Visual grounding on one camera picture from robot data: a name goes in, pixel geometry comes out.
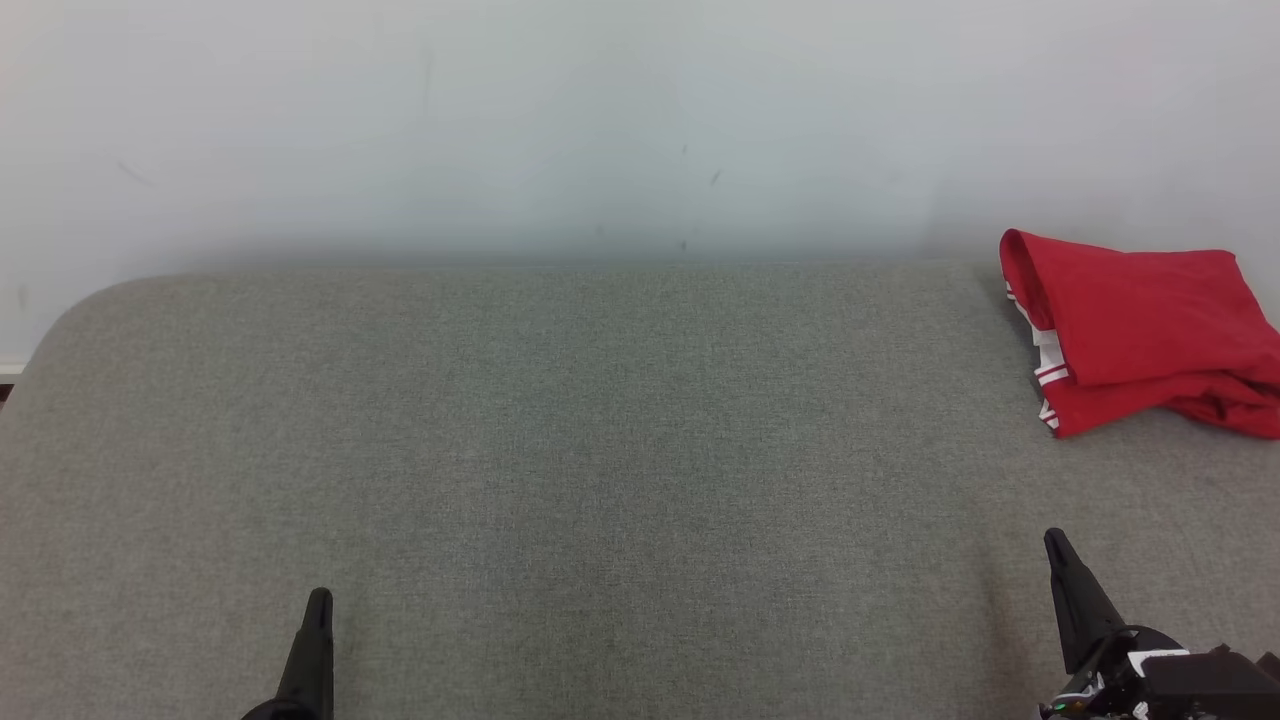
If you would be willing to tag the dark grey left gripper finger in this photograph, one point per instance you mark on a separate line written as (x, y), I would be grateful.
(310, 670)

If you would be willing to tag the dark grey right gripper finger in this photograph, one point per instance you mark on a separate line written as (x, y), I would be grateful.
(1080, 610)

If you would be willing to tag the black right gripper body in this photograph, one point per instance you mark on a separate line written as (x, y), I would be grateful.
(1115, 680)

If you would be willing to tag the red and white jersey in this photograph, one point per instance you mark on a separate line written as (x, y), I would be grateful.
(1140, 310)

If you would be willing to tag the grey fabric sofa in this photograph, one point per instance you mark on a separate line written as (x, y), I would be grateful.
(600, 480)

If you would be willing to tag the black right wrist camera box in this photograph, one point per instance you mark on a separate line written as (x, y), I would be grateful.
(1210, 690)

